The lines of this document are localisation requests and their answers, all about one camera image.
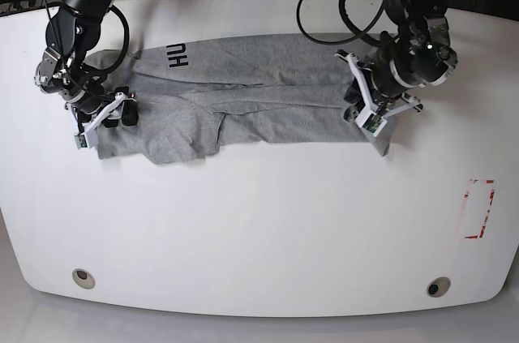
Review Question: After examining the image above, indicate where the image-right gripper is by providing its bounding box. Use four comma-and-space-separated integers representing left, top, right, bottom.
334, 49, 423, 135

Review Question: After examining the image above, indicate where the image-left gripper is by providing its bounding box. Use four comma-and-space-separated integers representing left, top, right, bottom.
66, 90, 139, 148

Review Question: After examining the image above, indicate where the grey T-shirt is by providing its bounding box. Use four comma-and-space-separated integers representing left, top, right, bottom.
97, 34, 370, 165

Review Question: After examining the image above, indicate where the red tape rectangle marking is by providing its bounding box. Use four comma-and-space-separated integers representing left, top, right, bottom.
461, 179, 496, 240

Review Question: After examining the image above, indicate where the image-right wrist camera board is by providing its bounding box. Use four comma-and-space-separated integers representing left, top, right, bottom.
362, 114, 387, 136

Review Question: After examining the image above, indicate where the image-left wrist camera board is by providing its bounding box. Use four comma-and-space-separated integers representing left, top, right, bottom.
74, 135, 88, 149

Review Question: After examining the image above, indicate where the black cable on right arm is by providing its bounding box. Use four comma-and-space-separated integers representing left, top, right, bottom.
87, 4, 132, 76

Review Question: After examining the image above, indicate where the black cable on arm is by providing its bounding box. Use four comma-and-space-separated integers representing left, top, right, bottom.
296, 0, 406, 44
87, 4, 132, 76

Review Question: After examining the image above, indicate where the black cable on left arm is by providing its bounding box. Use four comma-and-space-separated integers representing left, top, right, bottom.
296, 0, 406, 44

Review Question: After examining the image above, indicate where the left table cable grommet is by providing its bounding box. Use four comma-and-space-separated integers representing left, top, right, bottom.
72, 268, 96, 289

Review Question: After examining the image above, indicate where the table cable grommet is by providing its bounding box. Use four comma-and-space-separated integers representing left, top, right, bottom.
72, 268, 96, 289
427, 277, 451, 298

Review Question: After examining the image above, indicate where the right table cable grommet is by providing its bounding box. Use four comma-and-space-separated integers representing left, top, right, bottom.
427, 277, 451, 298

